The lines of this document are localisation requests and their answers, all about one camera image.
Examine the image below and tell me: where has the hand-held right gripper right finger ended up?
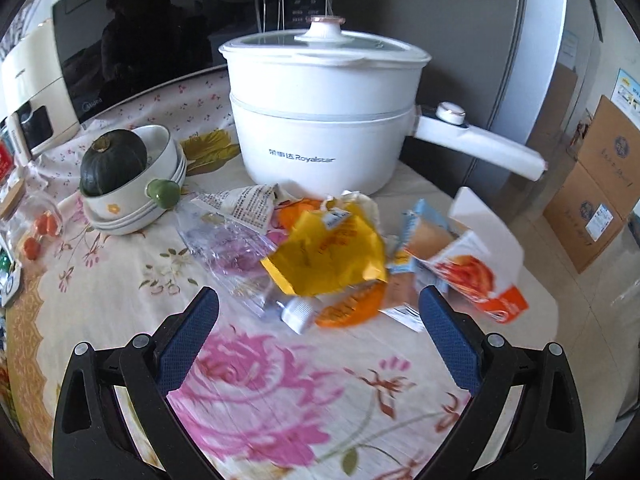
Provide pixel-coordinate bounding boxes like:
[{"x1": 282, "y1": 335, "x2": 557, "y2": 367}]
[{"x1": 419, "y1": 286, "x2": 587, "y2": 480}]

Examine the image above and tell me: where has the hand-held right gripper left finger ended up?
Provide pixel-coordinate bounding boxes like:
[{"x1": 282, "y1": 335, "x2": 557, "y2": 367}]
[{"x1": 52, "y1": 286, "x2": 221, "y2": 480}]

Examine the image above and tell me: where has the orange and white carton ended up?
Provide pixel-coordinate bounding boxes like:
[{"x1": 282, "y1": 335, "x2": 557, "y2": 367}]
[{"x1": 415, "y1": 187, "x2": 530, "y2": 326}]

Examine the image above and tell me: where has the clear plastic wrapper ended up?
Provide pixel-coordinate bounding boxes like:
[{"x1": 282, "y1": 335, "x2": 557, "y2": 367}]
[{"x1": 175, "y1": 205, "x2": 281, "y2": 318}]

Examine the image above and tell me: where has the large orange peel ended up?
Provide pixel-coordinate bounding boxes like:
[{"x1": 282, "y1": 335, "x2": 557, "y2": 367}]
[{"x1": 314, "y1": 285, "x2": 396, "y2": 330}]

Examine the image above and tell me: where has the white-capped tube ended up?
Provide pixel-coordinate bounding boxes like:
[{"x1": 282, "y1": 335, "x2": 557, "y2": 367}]
[{"x1": 263, "y1": 296, "x2": 323, "y2": 335}]

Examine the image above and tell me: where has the white printed snack packet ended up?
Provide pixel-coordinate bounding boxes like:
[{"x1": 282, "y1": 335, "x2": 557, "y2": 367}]
[{"x1": 190, "y1": 184, "x2": 278, "y2": 233}]

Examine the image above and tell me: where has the yellow snack packet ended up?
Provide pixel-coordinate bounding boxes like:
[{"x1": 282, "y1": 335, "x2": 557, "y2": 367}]
[{"x1": 261, "y1": 199, "x2": 388, "y2": 297}]

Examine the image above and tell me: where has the floral tablecloth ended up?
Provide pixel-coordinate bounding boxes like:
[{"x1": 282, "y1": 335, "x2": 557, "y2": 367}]
[{"x1": 0, "y1": 125, "x2": 561, "y2": 480}]

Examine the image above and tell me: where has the white shallow bowl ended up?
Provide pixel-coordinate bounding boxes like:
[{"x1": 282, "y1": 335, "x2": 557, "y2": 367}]
[{"x1": 87, "y1": 170, "x2": 188, "y2": 236}]

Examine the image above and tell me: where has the brown cardboard box with label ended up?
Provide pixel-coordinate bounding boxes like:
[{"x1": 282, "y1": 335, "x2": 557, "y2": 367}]
[{"x1": 542, "y1": 162, "x2": 628, "y2": 275}]

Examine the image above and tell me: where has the clear plastic bag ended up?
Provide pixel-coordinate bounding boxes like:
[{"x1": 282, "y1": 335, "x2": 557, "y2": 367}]
[{"x1": 20, "y1": 192, "x2": 65, "y2": 263}]

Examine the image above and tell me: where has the plain white bowl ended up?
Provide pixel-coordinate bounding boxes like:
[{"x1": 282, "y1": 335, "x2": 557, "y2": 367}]
[{"x1": 127, "y1": 125, "x2": 177, "y2": 181}]

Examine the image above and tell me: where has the dark green pumpkin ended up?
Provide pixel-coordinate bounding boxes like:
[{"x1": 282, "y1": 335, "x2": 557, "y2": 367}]
[{"x1": 79, "y1": 129, "x2": 149, "y2": 197}]

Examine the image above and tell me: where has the jar with wooden lid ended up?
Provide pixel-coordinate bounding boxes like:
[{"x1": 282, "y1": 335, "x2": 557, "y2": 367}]
[{"x1": 0, "y1": 180, "x2": 26, "y2": 221}]

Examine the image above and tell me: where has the small-flowered white cloth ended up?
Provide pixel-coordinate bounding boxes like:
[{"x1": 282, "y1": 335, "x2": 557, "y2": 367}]
[{"x1": 30, "y1": 67, "x2": 241, "y2": 176}]

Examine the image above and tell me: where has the white electric cooking pot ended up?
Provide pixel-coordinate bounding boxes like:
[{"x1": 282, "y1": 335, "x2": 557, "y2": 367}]
[{"x1": 218, "y1": 16, "x2": 548, "y2": 197}]

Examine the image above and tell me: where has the cream air fryer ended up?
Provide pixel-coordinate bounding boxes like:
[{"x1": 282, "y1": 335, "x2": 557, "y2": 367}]
[{"x1": 0, "y1": 17, "x2": 81, "y2": 163}]

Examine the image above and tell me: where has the blue and white printed box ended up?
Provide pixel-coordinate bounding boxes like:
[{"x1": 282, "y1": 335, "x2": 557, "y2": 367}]
[{"x1": 615, "y1": 67, "x2": 640, "y2": 131}]

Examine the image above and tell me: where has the grey refrigerator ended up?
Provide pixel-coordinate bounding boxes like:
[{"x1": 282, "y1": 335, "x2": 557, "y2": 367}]
[{"x1": 327, "y1": 0, "x2": 608, "y2": 191}]

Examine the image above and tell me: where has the black microwave oven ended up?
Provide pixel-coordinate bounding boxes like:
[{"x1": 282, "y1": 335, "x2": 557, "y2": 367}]
[{"x1": 50, "y1": 0, "x2": 333, "y2": 126}]

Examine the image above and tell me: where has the white bowl with green handle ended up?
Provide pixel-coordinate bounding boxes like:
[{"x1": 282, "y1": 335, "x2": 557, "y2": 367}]
[{"x1": 80, "y1": 140, "x2": 187, "y2": 223}]

